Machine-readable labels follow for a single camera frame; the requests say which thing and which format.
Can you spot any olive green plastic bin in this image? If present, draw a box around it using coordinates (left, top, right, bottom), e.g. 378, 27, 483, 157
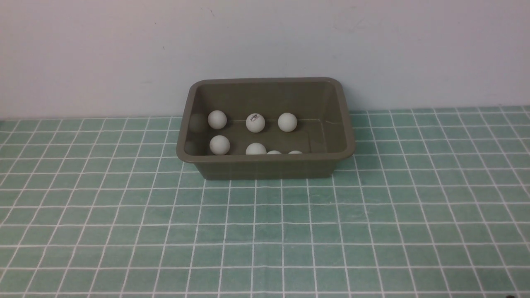
176, 77, 355, 180

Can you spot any green checkered tablecloth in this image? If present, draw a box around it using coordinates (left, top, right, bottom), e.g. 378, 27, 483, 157
0, 107, 530, 298

